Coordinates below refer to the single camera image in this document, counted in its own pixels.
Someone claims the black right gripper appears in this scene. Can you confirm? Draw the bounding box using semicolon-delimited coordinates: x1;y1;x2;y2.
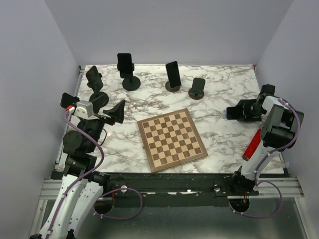
237;99;266;123

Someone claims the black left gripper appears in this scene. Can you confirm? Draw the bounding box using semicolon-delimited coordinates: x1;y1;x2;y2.
84;95;126;152

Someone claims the black round phone stand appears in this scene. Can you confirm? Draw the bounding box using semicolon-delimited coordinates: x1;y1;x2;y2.
117;63;141;91
87;72;109;108

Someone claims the dark blue phone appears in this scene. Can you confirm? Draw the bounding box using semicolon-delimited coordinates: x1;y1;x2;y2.
226;106;243;120

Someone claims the black phone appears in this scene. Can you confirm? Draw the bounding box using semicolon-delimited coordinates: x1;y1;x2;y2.
60;93;80;109

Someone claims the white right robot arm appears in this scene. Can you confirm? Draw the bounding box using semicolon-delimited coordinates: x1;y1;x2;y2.
226;84;305;195

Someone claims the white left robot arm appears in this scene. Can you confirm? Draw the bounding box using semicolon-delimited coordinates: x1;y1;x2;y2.
31;94;126;239

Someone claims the round wooden phone stand left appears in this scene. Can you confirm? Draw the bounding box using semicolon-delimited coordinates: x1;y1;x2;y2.
165;81;182;92

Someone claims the round wooden phone stand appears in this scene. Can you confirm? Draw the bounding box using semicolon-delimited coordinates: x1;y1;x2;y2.
165;81;182;92
188;78;206;100

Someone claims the round wooden phone stand right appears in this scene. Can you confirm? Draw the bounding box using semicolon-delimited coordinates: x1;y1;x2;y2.
188;78;206;100

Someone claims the red toy microphone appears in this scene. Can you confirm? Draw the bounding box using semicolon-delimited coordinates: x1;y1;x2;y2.
243;129;261;161

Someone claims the wooden chessboard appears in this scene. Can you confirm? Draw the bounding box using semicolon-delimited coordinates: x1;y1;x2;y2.
137;109;208;173

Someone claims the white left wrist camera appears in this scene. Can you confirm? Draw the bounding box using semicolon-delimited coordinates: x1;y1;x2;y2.
73;101;94;119

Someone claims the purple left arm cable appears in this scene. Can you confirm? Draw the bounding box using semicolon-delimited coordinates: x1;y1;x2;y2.
65;111;144;239

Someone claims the aluminium front rail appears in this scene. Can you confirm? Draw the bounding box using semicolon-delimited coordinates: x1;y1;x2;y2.
40;178;304;200

